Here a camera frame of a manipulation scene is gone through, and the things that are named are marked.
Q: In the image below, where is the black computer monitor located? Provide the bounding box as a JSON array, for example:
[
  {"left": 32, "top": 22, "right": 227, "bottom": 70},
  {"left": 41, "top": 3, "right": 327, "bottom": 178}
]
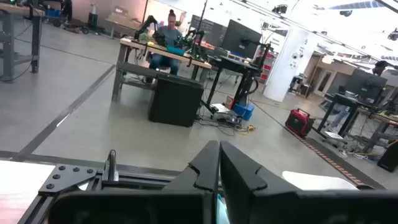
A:
[
  {"left": 343, "top": 68, "right": 389, "bottom": 105},
  {"left": 220, "top": 19, "right": 263, "bottom": 60}
]

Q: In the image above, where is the wooden workbench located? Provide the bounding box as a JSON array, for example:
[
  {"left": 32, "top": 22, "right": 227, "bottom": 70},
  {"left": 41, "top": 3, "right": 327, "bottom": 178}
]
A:
[{"left": 111, "top": 36, "right": 213, "bottom": 102}]

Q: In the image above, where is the black frame clamp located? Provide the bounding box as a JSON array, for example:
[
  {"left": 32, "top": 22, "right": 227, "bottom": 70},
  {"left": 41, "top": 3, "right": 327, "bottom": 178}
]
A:
[{"left": 101, "top": 149, "right": 120, "bottom": 183}]

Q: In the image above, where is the black floor cable cover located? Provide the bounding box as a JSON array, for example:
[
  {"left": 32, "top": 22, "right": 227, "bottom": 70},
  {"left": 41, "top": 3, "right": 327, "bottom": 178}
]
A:
[{"left": 283, "top": 124, "right": 388, "bottom": 190}]

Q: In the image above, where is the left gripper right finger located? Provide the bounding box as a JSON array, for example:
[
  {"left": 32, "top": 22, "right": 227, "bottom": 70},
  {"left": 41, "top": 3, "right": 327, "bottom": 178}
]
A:
[{"left": 220, "top": 140, "right": 300, "bottom": 224}]

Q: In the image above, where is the grey metal table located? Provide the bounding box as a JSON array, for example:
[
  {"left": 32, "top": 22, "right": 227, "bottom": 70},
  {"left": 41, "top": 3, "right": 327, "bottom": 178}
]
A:
[{"left": 0, "top": 2, "right": 45, "bottom": 82}]

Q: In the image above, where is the person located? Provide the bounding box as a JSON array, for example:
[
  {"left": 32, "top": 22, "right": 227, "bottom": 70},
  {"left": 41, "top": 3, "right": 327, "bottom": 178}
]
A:
[
  {"left": 148, "top": 9, "right": 185, "bottom": 76},
  {"left": 371, "top": 60, "right": 398, "bottom": 79}
]

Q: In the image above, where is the red portable generator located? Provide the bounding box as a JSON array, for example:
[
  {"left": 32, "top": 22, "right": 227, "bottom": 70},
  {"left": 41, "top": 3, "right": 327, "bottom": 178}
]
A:
[{"left": 284, "top": 108, "right": 316, "bottom": 138}]

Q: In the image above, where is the black standing desk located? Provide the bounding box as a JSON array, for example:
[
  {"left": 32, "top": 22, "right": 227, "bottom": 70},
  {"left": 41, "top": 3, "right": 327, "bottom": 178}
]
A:
[
  {"left": 201, "top": 55, "right": 265, "bottom": 116},
  {"left": 316, "top": 92, "right": 385, "bottom": 142}
]

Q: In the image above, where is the black floor box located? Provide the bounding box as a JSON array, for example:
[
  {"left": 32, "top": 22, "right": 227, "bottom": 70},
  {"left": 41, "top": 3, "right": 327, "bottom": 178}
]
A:
[{"left": 377, "top": 139, "right": 398, "bottom": 173}]

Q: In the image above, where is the blue box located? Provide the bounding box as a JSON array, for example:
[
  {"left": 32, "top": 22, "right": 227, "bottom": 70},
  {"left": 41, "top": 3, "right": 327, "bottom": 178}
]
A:
[{"left": 232, "top": 102, "right": 256, "bottom": 121}]

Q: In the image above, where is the black cabinet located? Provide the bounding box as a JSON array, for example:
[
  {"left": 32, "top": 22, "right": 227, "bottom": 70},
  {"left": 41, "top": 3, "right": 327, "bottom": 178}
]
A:
[{"left": 148, "top": 75, "right": 205, "bottom": 128}]

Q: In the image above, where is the white plastic bin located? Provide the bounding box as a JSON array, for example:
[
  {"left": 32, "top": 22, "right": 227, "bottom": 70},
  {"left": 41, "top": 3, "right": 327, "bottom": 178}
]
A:
[{"left": 281, "top": 170, "right": 360, "bottom": 191}]

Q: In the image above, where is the blue microfiber towel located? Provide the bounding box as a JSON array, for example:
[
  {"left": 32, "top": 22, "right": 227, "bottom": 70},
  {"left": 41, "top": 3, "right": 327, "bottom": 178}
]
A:
[{"left": 216, "top": 193, "right": 231, "bottom": 224}]

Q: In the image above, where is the yellow floor cable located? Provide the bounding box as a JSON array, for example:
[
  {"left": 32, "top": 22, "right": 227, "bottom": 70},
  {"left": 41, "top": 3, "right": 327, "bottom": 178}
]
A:
[{"left": 238, "top": 123, "right": 256, "bottom": 135}]

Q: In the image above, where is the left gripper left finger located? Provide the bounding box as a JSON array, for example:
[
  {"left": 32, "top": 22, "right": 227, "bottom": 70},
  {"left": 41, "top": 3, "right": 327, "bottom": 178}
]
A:
[{"left": 162, "top": 139, "right": 220, "bottom": 224}]

